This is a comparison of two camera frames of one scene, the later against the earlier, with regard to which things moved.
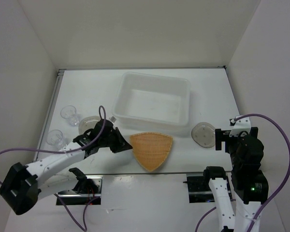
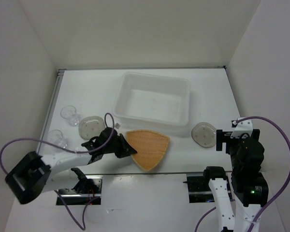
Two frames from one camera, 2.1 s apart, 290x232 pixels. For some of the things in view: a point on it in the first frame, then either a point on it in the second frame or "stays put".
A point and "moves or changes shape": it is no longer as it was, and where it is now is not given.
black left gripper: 123,144 -> 126,149
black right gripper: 221,135 stays put
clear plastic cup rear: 69,112 stays put
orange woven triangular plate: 151,149 moves or changes shape
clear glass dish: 203,134 stays put
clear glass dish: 87,123 stays put
